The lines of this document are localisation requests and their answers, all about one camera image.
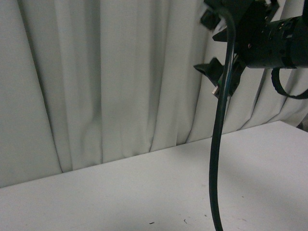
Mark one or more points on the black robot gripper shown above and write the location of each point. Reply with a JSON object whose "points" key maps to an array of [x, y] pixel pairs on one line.
{"points": [[260, 41]]}

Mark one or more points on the grey-white pleated curtain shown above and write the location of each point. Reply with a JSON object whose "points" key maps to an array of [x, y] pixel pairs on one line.
{"points": [[85, 82]]}

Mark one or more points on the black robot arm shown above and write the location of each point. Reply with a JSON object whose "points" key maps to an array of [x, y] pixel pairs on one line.
{"points": [[299, 52]]}

